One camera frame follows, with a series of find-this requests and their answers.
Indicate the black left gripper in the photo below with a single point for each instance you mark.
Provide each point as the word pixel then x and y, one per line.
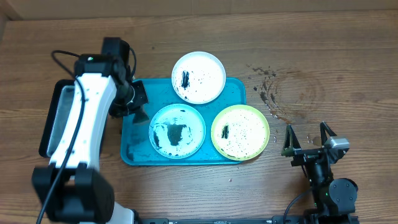
pixel 117 111

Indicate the teal plastic tray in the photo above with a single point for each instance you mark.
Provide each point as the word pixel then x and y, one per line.
pixel 136 149

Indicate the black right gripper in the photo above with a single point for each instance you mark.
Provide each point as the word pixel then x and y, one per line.
pixel 291 146

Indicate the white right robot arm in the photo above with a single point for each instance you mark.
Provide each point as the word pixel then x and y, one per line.
pixel 334 199

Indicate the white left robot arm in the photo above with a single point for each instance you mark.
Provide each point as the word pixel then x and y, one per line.
pixel 71 188

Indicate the light blue plate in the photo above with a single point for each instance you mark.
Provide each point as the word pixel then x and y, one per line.
pixel 177 131

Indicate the black water tray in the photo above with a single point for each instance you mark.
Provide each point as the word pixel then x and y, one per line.
pixel 57 117

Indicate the dark green sponge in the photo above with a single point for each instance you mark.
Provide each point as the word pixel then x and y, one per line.
pixel 140 116

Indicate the yellow-green plate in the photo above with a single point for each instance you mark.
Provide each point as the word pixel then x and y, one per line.
pixel 240 132

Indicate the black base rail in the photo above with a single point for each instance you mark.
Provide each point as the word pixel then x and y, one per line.
pixel 279 219

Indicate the white plate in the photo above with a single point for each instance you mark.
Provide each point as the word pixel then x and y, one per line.
pixel 198 77

